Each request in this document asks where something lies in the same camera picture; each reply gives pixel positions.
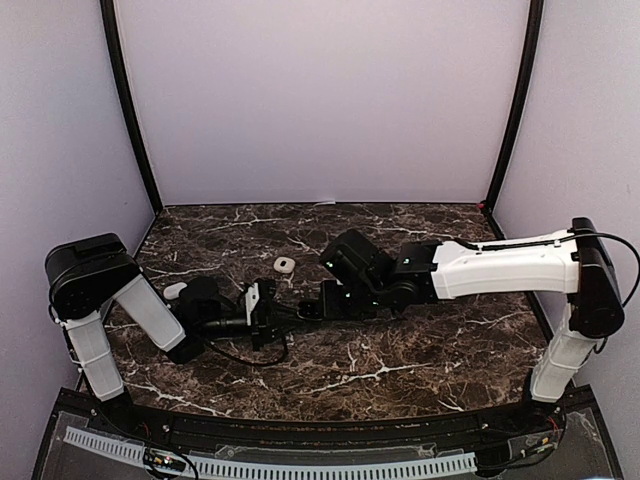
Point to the white oval charging case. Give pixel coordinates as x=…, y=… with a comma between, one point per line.
x=172, y=292

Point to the small white charging case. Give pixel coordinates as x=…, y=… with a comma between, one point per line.
x=284, y=265

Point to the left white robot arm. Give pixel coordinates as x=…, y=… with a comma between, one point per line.
x=91, y=278

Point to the right black frame post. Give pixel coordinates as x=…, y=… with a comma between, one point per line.
x=521, y=89

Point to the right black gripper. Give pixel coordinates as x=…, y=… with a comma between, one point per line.
x=331, y=309

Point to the black front rail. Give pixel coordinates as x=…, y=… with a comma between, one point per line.
x=480, y=428

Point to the black earbud case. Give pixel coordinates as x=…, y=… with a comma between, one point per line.
x=309, y=310

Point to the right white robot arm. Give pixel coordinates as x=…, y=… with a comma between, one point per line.
x=573, y=262

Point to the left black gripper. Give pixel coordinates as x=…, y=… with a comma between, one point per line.
x=264, y=322

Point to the white slotted cable duct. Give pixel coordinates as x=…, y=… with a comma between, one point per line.
x=236, y=462

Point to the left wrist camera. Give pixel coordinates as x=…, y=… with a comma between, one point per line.
x=257, y=299

